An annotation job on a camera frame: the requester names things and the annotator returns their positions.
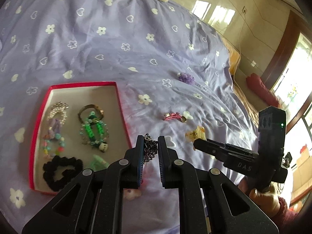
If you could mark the purple flower hair accessory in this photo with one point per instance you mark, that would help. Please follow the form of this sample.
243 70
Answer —
186 78

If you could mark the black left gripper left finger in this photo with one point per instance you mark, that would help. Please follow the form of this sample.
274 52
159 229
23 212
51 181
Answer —
92 202

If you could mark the pink hair clip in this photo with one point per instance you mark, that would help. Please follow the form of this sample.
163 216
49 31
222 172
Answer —
172 116

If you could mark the purple bow hair clip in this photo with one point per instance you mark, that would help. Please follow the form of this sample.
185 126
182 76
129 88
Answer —
54 127

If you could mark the right hand holding gripper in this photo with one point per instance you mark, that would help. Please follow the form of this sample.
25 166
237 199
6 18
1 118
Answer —
268 201

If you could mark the bronze bangle watch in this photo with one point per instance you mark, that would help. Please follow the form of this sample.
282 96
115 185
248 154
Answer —
95 113

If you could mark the purple floral bed sheet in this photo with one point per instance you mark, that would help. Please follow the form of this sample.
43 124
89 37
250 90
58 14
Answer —
141 45

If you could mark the black hair scrunchie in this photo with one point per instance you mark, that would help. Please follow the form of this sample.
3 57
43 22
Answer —
60 171

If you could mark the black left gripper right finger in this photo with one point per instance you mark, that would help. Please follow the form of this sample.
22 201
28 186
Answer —
209 202

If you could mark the red slipper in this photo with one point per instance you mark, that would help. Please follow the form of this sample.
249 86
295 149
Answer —
256 85

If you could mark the red jewelry box tray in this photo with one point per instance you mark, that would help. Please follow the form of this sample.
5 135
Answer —
103 94

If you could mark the yellow duck charm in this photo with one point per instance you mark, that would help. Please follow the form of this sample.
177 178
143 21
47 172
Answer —
198 133

